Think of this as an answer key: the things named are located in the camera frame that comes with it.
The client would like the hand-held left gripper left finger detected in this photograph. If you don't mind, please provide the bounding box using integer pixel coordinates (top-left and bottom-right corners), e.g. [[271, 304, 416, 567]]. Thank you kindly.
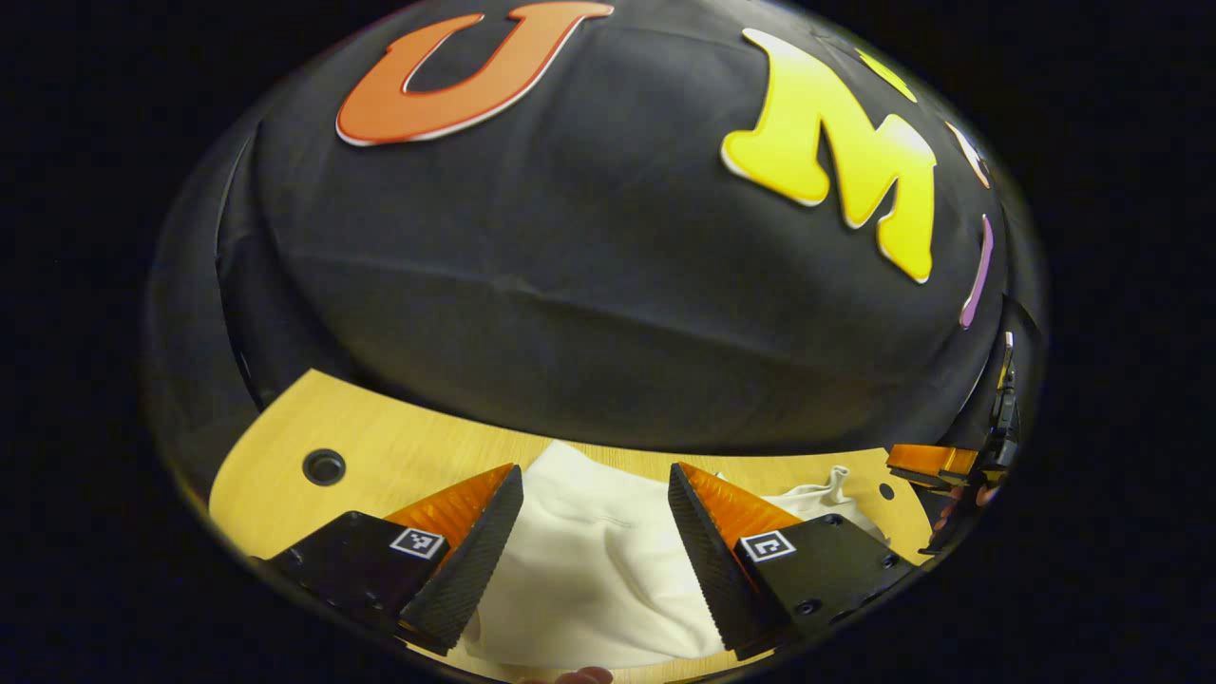
[[249, 463, 525, 656]]

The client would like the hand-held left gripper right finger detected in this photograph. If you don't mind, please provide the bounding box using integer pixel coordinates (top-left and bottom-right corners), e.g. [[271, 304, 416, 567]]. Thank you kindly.
[[667, 462, 918, 661]]

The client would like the cream sweater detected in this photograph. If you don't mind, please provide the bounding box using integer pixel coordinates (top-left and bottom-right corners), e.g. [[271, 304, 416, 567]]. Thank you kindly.
[[461, 440, 889, 671]]

